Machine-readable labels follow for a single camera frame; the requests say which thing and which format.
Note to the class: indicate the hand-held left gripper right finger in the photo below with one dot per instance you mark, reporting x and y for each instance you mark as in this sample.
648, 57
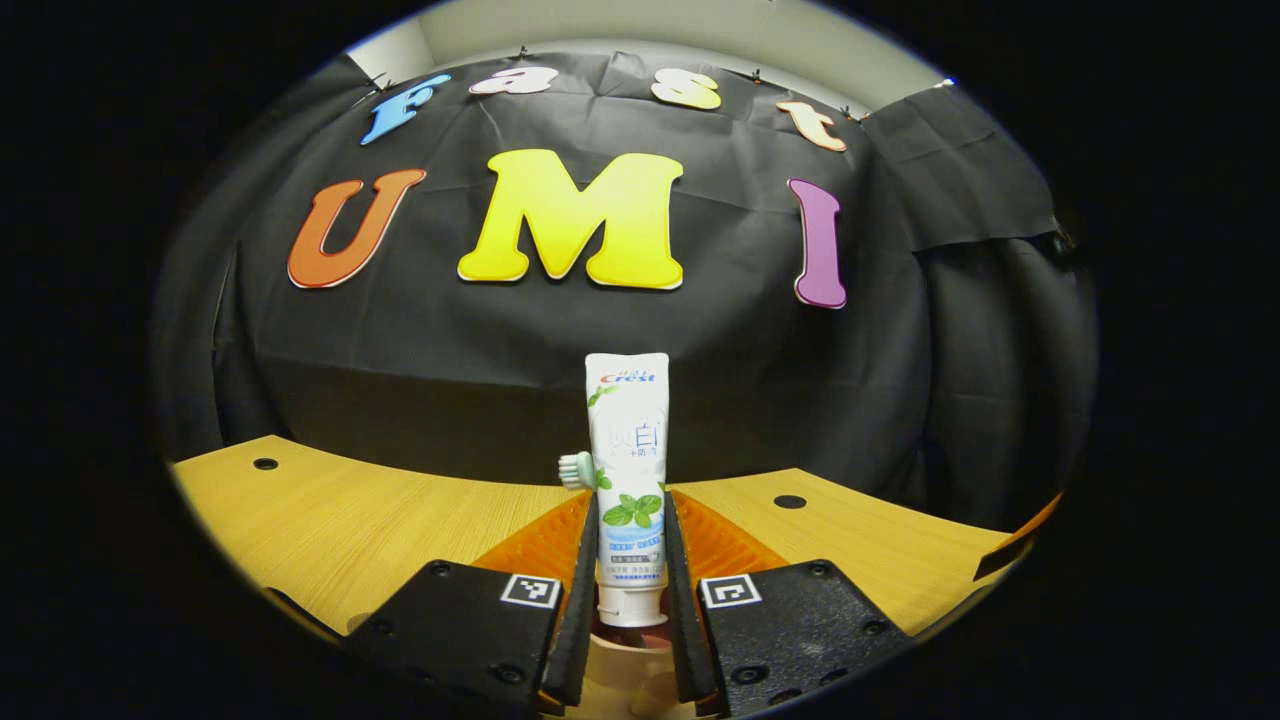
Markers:
682, 600

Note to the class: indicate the black backdrop cloth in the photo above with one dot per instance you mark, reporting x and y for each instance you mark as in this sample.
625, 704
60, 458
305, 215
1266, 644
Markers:
450, 350

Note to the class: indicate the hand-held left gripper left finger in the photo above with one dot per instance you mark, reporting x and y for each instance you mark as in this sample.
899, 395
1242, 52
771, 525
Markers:
582, 600

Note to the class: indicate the white toothpaste tube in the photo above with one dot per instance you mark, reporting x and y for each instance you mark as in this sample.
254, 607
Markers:
628, 440

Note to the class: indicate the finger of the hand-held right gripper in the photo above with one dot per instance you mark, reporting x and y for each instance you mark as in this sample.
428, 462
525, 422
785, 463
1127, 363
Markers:
1005, 562

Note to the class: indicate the beige cup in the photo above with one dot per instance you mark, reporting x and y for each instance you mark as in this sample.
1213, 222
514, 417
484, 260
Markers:
628, 675

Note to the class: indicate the wooden desktop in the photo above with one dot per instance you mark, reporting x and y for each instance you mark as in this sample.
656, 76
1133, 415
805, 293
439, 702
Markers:
350, 520

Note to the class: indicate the pale green toothbrush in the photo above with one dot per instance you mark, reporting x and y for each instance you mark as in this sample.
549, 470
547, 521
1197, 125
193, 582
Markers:
577, 470

